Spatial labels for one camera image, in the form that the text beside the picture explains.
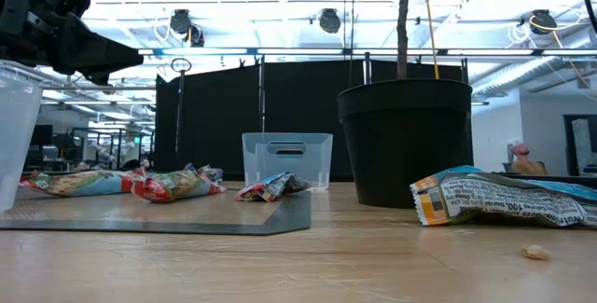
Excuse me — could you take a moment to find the small granola crumb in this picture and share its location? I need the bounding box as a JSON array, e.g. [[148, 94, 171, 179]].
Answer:
[[521, 243, 552, 261]]

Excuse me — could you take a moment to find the green leafy plant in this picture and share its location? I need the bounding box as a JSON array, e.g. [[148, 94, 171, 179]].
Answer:
[[394, 0, 452, 81]]

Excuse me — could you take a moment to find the light blue granola bar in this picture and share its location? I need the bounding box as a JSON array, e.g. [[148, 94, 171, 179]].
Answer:
[[233, 171, 312, 203]]

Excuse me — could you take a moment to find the red green granola bar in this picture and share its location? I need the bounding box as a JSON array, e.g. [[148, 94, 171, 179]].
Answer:
[[19, 168, 146, 198], [132, 168, 228, 203]]

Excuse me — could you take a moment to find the metal ring pole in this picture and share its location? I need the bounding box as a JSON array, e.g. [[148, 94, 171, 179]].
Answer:
[[170, 57, 193, 155]]

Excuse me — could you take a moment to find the yellow cable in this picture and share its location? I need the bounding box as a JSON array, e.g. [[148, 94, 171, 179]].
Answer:
[[423, 0, 442, 80]]

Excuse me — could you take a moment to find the black plant pot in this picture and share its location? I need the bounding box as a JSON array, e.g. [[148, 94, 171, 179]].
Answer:
[[336, 77, 474, 210]]

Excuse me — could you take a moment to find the black ceiling spotlight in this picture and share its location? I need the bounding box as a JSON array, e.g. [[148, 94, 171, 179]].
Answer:
[[318, 7, 342, 34], [168, 7, 206, 48], [529, 8, 559, 36]]

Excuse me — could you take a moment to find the person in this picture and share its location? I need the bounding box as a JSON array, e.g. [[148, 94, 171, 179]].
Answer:
[[502, 142, 548, 177]]

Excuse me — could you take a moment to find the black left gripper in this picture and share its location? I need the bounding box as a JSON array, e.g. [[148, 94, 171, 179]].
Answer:
[[0, 0, 145, 86]]

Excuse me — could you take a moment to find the clear plastic bin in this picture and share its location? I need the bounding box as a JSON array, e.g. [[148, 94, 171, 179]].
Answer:
[[0, 70, 44, 213], [241, 131, 334, 189]]

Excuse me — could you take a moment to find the long ceiling light strip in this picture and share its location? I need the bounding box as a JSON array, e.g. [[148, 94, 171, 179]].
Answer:
[[137, 46, 597, 58]]

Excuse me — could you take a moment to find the large white snack bag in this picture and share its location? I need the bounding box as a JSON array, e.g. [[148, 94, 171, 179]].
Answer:
[[409, 165, 597, 228]]

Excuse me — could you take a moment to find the black partition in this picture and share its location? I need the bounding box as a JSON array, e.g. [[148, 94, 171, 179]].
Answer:
[[154, 58, 470, 183]]

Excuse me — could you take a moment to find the black metal frame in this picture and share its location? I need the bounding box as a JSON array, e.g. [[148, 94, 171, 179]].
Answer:
[[21, 168, 597, 186]]

